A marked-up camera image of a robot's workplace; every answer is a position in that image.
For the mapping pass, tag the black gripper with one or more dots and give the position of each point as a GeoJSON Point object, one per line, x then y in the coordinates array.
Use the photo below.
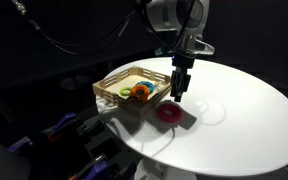
{"type": "Point", "coordinates": [181, 63]}

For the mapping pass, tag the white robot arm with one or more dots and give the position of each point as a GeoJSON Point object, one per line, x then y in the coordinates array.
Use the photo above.
{"type": "Point", "coordinates": [179, 25]}

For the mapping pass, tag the wooden tray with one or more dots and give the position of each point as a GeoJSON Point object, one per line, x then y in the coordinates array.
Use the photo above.
{"type": "Point", "coordinates": [135, 89]}

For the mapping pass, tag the purple clamp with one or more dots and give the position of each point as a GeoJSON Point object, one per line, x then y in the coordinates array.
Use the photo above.
{"type": "Point", "coordinates": [66, 123]}

